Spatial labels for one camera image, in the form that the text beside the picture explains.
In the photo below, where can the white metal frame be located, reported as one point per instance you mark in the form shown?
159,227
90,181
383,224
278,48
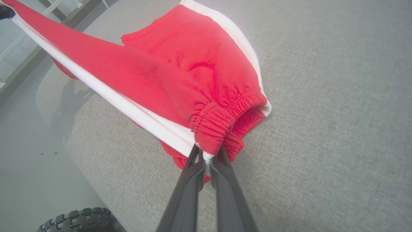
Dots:
50,9

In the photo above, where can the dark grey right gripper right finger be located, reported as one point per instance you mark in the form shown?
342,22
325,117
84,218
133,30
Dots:
231,209

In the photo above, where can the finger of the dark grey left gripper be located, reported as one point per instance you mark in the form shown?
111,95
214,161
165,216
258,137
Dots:
6,13

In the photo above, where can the black knobby robot wheel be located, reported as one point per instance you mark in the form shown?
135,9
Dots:
80,220

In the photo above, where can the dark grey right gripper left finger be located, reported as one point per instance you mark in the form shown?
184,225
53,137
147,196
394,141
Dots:
183,209

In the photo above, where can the grey fabric covered table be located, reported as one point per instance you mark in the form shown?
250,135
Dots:
322,129

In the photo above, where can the red shorts with white stripe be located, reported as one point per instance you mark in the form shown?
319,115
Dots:
193,64

